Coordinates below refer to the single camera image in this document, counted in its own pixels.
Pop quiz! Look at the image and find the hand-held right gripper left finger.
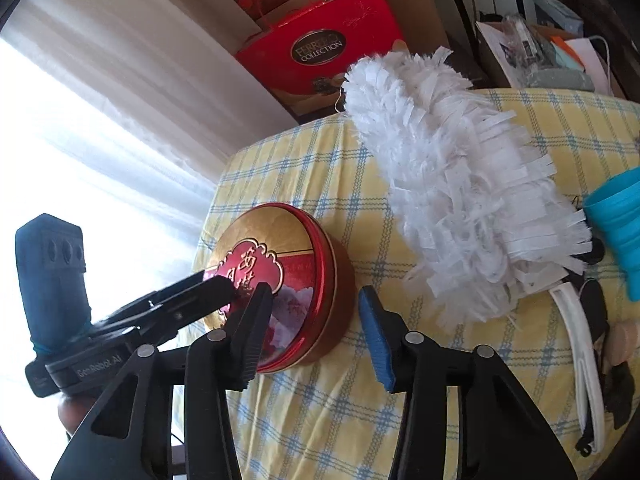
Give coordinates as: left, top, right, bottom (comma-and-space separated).
50, 282, 273, 480

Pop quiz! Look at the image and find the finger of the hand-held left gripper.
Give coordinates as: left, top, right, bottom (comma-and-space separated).
142, 276, 238, 336
92, 271, 208, 333

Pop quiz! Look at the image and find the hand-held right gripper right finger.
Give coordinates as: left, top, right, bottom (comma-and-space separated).
357, 285, 581, 480

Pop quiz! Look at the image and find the red round tin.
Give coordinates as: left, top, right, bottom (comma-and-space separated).
204, 202, 357, 374

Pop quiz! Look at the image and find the white fluffy duster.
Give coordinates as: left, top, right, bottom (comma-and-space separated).
341, 46, 609, 457

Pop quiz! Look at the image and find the teal collapsible funnel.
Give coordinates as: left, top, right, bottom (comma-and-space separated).
582, 167, 640, 304

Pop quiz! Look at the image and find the yellow plaid tablecloth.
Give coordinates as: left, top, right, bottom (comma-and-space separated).
196, 87, 640, 480

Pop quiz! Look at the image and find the white sheer curtain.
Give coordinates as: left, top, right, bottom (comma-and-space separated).
0, 0, 298, 461

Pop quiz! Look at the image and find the peach round object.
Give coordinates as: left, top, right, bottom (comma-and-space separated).
602, 322, 640, 367

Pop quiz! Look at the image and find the red chocolate gift box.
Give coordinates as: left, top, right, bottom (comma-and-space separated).
235, 0, 408, 117

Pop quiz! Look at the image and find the small cardboard box of clutter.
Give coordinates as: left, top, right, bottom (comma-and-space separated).
474, 9, 615, 95

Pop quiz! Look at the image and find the large brown cardboard box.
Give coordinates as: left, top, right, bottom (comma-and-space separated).
256, 0, 452, 125

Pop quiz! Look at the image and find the blue and white box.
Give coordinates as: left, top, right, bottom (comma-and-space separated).
531, 0, 584, 37

